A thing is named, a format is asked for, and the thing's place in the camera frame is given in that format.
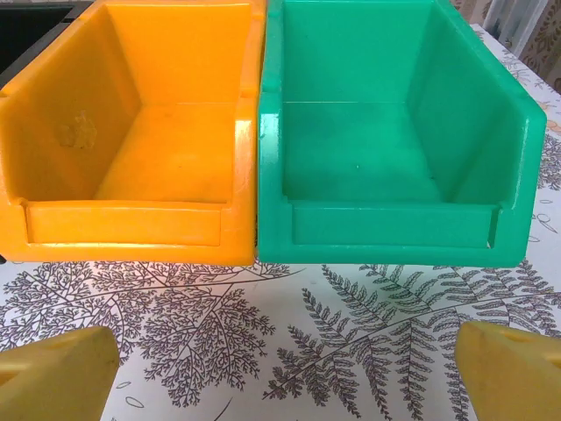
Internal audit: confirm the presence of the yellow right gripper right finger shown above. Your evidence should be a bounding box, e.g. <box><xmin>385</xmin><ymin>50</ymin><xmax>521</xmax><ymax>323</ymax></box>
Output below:
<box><xmin>455</xmin><ymin>322</ymin><xmax>561</xmax><ymax>421</ymax></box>

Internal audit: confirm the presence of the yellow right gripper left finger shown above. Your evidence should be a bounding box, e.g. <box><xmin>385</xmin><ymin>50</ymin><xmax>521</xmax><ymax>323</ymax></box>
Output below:
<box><xmin>0</xmin><ymin>326</ymin><xmax>122</xmax><ymax>421</ymax></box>

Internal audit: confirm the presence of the yellow plastic bin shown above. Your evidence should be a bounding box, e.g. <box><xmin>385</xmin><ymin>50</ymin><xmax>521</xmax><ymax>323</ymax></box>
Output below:
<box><xmin>0</xmin><ymin>0</ymin><xmax>268</xmax><ymax>267</ymax></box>

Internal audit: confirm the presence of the green plastic bin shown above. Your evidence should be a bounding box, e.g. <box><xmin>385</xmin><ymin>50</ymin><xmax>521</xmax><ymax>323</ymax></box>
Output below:
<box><xmin>256</xmin><ymin>0</ymin><xmax>549</xmax><ymax>269</ymax></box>

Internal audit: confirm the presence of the floral print tablecloth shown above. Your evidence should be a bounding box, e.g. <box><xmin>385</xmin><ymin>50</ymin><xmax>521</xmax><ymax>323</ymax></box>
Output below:
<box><xmin>0</xmin><ymin>21</ymin><xmax>561</xmax><ymax>421</ymax></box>

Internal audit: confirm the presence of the black plastic bin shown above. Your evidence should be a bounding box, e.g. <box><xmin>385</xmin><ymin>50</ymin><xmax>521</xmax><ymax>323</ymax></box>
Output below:
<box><xmin>0</xmin><ymin>0</ymin><xmax>96</xmax><ymax>87</ymax></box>

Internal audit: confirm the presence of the aluminium frame post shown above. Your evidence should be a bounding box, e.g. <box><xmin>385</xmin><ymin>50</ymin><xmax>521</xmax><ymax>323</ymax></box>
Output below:
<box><xmin>481</xmin><ymin>0</ymin><xmax>531</xmax><ymax>58</ymax></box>

